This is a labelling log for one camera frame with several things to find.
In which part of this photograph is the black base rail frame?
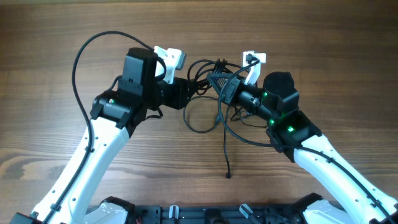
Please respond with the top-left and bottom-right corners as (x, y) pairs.
(127, 204), (306, 224)

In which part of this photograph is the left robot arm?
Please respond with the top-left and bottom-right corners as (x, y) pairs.
(11, 46), (193, 223)

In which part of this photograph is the camera cable black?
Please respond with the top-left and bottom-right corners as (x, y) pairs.
(217, 54), (396, 224)
(42, 30), (154, 223)

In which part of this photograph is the left camera cable black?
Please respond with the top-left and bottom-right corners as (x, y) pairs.
(42, 30), (154, 223)

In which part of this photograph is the black cable bundle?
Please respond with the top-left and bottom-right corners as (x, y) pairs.
(182, 57), (268, 179)

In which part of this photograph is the right camera cable black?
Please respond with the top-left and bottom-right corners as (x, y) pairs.
(217, 54), (396, 224)

